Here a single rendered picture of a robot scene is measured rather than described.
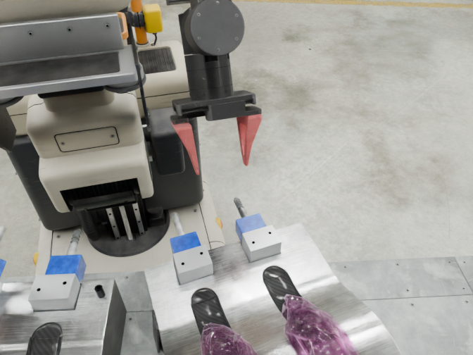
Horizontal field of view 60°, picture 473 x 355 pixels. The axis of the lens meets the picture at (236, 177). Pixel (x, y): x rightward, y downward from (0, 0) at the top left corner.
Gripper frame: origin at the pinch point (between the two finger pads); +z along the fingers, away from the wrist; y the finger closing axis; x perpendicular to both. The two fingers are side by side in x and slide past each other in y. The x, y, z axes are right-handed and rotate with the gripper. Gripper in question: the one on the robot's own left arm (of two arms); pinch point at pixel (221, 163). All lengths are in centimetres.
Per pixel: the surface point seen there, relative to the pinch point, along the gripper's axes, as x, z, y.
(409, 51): 215, 4, 182
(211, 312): -5.5, 19.0, -5.0
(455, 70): 187, 18, 197
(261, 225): 3.9, 12.2, 5.8
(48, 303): -4.9, 12.5, -24.8
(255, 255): -0.9, 14.6, 3.2
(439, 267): -2.8, 23.2, 33.3
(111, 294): -3.9, 13.8, -17.4
